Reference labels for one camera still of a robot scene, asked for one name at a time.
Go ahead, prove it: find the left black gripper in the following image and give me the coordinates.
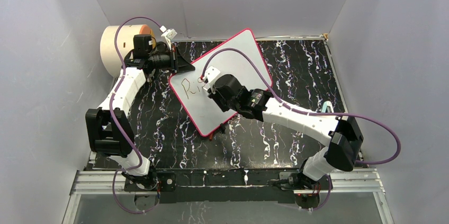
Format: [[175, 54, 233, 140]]
[[149, 46, 196, 75]]

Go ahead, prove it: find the pink framed whiteboard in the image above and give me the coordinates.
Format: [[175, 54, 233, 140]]
[[167, 28, 274, 138]]

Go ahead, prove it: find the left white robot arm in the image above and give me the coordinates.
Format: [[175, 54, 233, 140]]
[[85, 34, 195, 190]]

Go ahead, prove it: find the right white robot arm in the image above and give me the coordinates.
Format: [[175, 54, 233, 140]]
[[203, 73, 363, 190]]

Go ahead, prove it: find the black whiteboard stand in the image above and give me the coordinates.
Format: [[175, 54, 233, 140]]
[[219, 123, 226, 134]]

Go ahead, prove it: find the cream cylindrical drawer box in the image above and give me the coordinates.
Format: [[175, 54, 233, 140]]
[[100, 24, 154, 78]]

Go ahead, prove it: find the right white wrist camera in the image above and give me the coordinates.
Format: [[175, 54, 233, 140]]
[[200, 66, 222, 85]]

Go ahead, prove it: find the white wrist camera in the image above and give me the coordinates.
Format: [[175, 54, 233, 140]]
[[200, 66, 222, 85], [159, 25, 177, 50]]

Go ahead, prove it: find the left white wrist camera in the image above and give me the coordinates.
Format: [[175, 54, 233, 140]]
[[159, 25, 177, 50]]

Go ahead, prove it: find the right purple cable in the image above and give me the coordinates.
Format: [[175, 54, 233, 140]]
[[200, 47, 402, 211]]

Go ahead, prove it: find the purple cable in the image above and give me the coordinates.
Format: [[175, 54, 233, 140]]
[[109, 16, 166, 214], [200, 47, 402, 211]]

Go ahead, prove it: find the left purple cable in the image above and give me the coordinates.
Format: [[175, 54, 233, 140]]
[[109, 16, 166, 214]]

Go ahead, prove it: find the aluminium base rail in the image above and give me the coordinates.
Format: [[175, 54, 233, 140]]
[[63, 168, 393, 223]]

